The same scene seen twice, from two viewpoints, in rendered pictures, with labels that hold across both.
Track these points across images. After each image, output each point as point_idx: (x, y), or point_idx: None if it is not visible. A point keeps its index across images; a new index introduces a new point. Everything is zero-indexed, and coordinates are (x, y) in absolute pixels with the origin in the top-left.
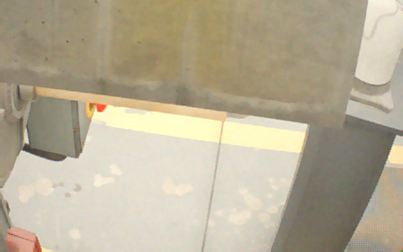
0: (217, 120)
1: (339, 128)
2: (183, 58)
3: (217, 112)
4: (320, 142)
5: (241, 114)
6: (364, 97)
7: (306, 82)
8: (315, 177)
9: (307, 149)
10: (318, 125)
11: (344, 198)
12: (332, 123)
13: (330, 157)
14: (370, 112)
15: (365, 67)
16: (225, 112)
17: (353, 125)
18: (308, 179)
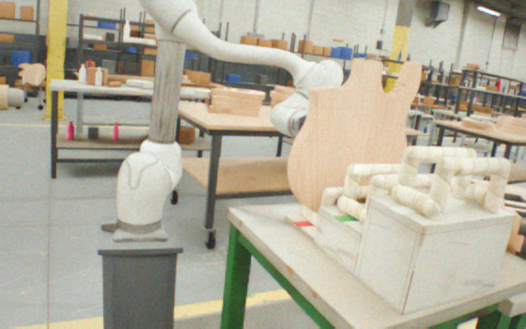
0: (1, 105)
1: None
2: None
3: (0, 97)
4: (113, 279)
5: (17, 99)
6: (141, 236)
7: None
8: (117, 310)
9: (104, 290)
10: None
11: (148, 322)
12: None
13: (124, 289)
14: (147, 244)
15: (136, 211)
16: (6, 96)
17: (135, 258)
18: (113, 313)
